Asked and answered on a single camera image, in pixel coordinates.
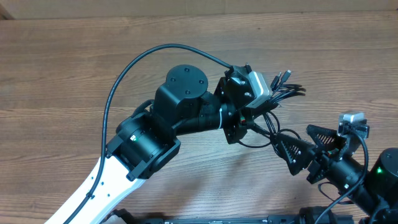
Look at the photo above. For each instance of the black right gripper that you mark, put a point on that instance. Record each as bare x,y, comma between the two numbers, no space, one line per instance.
302,147

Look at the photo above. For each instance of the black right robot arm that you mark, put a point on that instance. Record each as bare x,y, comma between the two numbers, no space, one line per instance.
376,189

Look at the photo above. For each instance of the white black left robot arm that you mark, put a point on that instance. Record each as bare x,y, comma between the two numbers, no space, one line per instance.
148,139

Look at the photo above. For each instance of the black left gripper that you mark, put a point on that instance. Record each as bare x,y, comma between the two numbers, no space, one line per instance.
240,118

